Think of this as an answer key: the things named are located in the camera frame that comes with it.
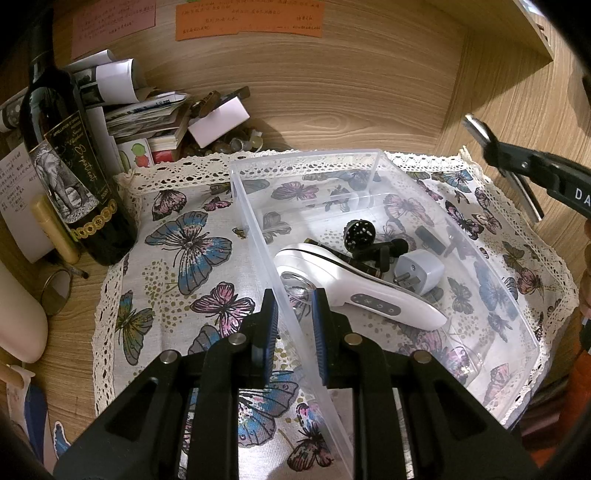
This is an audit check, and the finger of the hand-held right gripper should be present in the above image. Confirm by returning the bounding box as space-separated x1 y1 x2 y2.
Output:
503 168 546 223
463 113 502 160

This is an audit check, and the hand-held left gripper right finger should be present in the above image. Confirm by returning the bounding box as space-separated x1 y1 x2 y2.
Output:
311 288 542 480

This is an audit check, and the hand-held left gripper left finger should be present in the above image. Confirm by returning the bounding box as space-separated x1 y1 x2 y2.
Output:
53 288 280 480

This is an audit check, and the white handheld device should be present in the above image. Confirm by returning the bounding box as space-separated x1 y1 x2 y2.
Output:
273 243 448 329

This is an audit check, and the black butterfly hair clip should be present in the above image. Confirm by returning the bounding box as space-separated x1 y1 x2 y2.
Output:
365 237 407 278

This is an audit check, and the small black rectangular clip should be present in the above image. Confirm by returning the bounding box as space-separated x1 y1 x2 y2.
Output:
416 226 446 254

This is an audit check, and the black round cap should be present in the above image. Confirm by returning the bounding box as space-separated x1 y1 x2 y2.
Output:
344 220 376 252

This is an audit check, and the white plug adapter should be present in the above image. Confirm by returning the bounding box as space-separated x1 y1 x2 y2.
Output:
394 250 446 294

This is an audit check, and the clear plastic container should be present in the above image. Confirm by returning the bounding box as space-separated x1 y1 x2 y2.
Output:
229 148 541 467

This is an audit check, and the wooden shelf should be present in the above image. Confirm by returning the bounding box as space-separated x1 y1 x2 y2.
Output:
512 0 555 61

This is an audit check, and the butterfly printed lace tablecloth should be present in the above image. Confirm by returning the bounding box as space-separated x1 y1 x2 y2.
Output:
91 148 580 480

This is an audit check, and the pile of small trinkets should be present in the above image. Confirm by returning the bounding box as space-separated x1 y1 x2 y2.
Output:
185 88 265 155

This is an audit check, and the small round mirror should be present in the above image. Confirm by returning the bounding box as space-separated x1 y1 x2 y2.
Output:
39 268 75 317

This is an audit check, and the lavender paper box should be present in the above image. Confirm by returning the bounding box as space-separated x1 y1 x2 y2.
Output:
187 97 250 147

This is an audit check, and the yellow tube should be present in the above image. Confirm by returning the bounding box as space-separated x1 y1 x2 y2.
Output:
31 196 80 265

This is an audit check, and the blue and white card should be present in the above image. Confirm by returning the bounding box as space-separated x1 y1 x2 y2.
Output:
23 383 70 462

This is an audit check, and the stack of books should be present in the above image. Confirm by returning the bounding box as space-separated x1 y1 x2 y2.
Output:
106 92 191 167

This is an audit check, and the orange sticky note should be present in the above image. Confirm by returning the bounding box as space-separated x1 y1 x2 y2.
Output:
175 0 326 42

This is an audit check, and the dark wine bottle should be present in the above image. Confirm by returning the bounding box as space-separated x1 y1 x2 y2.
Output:
19 0 139 266

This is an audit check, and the white handwritten note paper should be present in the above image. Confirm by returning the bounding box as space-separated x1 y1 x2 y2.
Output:
0 148 51 264

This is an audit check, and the rolled magazine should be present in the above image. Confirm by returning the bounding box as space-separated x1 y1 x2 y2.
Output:
0 48 144 134

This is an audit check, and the pink sticky note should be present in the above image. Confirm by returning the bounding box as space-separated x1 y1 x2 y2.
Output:
71 0 157 61

